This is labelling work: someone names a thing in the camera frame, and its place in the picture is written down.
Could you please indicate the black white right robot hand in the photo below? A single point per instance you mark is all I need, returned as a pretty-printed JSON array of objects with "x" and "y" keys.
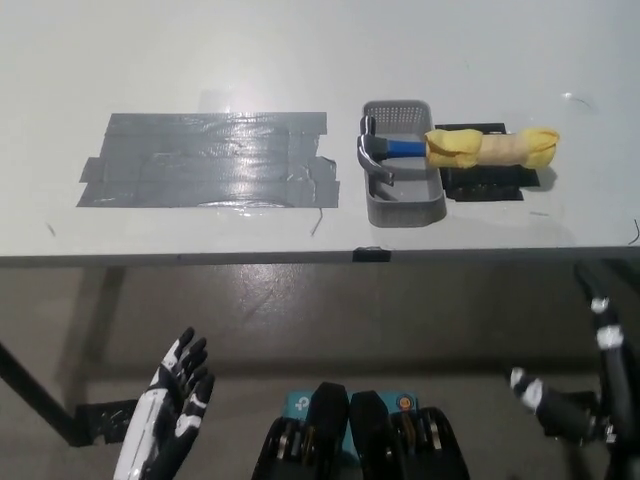
[{"x": 620, "y": 390}]

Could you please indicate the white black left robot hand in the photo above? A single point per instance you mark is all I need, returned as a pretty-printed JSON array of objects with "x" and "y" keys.
[{"x": 150, "y": 425}]

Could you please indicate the black metal table leg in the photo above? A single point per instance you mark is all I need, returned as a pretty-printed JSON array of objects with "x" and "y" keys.
[{"x": 35, "y": 387}]

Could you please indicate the grey plastic basket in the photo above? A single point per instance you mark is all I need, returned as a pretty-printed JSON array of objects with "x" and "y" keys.
[{"x": 415, "y": 194}]

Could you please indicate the grey duct tape patch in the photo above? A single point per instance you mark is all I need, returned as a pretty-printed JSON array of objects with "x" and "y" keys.
[{"x": 200, "y": 160}]

